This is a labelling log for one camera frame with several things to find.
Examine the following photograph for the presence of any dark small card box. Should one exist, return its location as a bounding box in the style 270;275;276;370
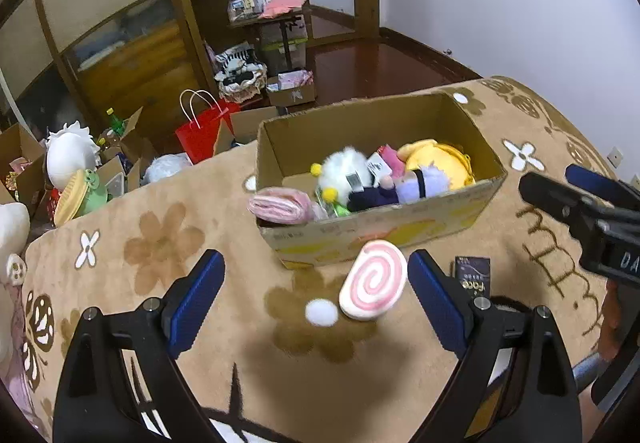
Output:
454;257;491;299

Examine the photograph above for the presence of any yellow plush toy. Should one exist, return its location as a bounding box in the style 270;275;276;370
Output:
397;138;475;190

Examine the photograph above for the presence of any purple haired plush doll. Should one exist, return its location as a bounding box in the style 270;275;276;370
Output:
347;166;449;212

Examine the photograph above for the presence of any white fluffy plush toy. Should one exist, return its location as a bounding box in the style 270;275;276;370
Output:
310;146;374;207

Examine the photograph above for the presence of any person's hand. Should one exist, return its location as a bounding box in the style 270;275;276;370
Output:
598;281;622;362

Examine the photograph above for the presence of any beige floral blanket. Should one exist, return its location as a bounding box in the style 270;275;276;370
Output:
23;76;608;442

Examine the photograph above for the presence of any pink swirl plush cushion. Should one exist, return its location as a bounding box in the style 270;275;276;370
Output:
338;239;408;322

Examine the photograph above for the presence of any green frog plush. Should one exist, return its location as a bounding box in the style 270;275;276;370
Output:
78;170;110;216

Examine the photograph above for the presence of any white bear plush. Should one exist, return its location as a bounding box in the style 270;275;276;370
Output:
1;202;30;286

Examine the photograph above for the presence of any magenta plush toy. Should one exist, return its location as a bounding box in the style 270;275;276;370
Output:
378;145;405;178

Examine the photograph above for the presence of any white haired plush head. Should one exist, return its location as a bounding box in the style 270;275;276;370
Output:
46;120;101;192

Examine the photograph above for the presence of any pink rolled towel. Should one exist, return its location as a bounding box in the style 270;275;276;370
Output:
248;187;323;225

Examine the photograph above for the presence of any brown cardboard box on floor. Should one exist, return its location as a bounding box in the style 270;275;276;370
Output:
0;123;46;216

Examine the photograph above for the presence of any green item in box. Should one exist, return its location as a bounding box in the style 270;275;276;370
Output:
331;202;350;218

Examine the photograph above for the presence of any green glass bottle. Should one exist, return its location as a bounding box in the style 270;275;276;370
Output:
106;107;126;137

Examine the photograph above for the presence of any cardboard box with yellow print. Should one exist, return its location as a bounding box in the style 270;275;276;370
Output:
256;92;506;269

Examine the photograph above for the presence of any red paper shopping bag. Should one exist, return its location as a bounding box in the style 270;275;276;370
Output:
176;88;241;164

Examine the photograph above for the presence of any wicker basket with items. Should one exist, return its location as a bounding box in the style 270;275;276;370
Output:
214;42;267;104

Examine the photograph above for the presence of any small cardboard box on floor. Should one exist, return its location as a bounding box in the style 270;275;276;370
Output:
266;69;317;107

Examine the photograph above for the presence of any wooden wardrobe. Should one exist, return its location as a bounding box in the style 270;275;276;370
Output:
1;0;233;152

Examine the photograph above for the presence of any small dark side table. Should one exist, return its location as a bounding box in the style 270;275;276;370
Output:
229;8;308;76

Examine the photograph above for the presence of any plastic storage bin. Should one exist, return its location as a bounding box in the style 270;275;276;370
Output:
259;17;308;77

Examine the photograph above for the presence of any pink cloth on table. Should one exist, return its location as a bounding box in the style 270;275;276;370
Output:
260;0;308;19

